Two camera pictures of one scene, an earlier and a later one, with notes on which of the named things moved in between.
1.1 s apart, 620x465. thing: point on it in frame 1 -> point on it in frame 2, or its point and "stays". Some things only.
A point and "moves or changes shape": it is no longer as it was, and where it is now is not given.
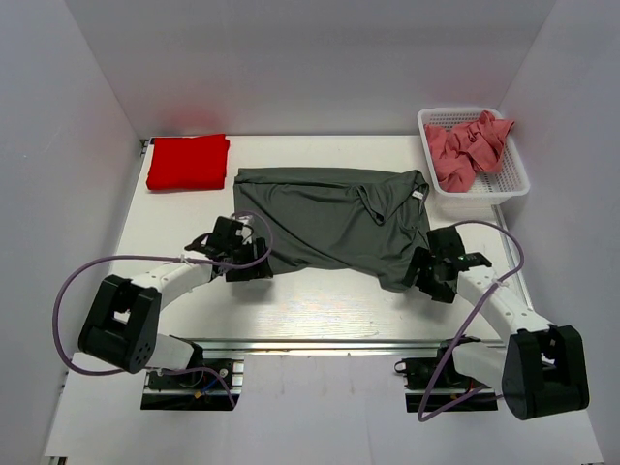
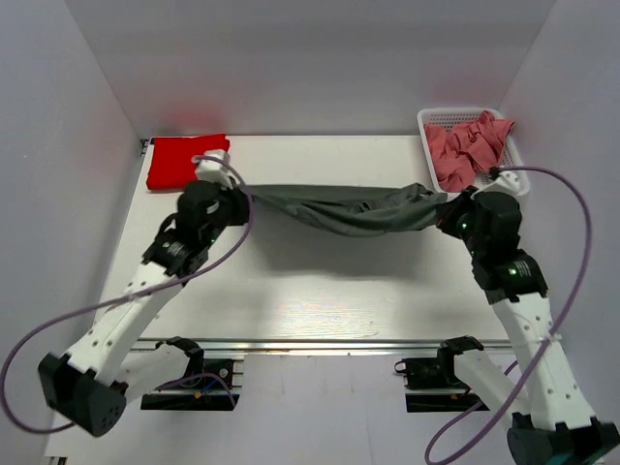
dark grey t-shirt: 362,224 moves or changes shape
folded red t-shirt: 188,162 stays
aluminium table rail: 397,344 stays
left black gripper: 261,269 -> 241,202
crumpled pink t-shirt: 461,149 stays
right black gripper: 422,259 -> 449,210
